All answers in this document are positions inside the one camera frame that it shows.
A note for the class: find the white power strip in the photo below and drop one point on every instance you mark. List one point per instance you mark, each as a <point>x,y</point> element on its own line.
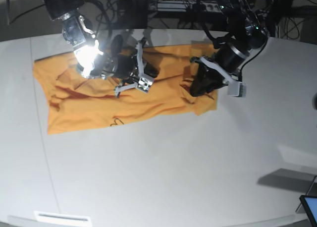
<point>209,7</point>

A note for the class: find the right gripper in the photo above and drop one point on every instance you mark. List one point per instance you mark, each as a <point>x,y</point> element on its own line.
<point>120,66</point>

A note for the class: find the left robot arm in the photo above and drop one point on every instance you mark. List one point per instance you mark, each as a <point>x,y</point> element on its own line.
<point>83,39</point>

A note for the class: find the white label on table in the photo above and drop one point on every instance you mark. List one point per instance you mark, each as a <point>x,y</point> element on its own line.
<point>50,217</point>

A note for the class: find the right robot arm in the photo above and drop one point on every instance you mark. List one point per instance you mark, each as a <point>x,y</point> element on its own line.
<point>244,26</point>

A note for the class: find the tablet screen on stand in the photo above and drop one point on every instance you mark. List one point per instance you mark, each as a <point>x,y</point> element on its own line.
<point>308,203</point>

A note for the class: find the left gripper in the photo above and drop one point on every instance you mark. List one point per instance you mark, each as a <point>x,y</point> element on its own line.
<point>220,70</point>

